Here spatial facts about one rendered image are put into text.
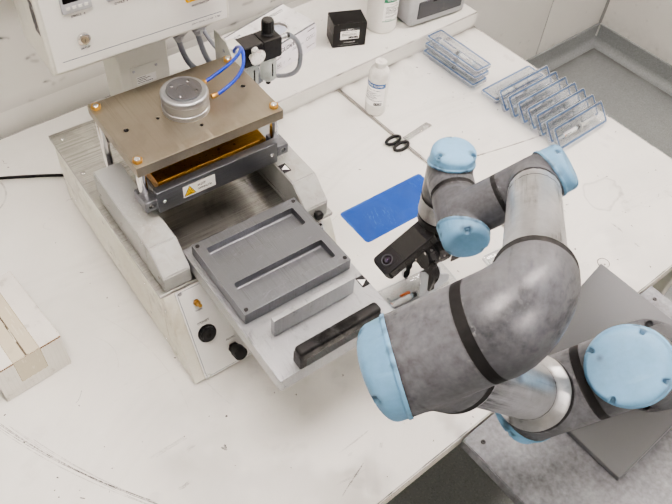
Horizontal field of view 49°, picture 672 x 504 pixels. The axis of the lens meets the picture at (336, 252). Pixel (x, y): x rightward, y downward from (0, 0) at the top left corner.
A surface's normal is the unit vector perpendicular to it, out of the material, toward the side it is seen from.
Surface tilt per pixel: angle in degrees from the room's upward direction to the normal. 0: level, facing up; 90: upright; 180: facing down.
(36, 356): 89
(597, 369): 38
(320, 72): 0
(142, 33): 90
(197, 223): 0
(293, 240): 0
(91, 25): 90
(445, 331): 44
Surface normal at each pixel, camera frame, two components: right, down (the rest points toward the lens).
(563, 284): 0.58, -0.35
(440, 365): -0.32, 0.28
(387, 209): 0.07, -0.64
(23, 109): 0.63, 0.62
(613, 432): -0.51, -0.13
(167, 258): 0.43, -0.06
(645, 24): -0.77, 0.46
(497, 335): -0.15, 0.07
